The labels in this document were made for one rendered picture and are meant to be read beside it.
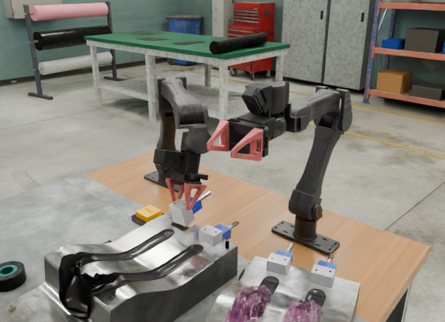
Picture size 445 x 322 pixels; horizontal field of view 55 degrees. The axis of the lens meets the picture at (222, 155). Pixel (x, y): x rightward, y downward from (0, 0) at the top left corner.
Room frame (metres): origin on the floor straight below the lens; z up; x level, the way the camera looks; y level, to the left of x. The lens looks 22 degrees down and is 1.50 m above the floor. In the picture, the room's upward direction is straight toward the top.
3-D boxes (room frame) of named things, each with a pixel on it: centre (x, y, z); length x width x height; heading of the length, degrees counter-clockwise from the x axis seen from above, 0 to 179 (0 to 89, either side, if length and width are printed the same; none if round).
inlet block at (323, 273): (0.86, -0.25, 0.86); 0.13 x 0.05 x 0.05; 155
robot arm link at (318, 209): (1.07, -0.24, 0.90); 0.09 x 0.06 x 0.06; 50
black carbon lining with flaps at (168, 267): (0.81, 0.21, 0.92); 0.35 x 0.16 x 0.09; 138
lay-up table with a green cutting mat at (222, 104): (5.19, 0.52, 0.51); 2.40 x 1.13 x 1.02; 48
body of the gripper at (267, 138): (0.87, -0.07, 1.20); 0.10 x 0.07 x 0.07; 50
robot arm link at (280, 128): (0.92, -0.11, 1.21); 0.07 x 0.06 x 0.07; 140
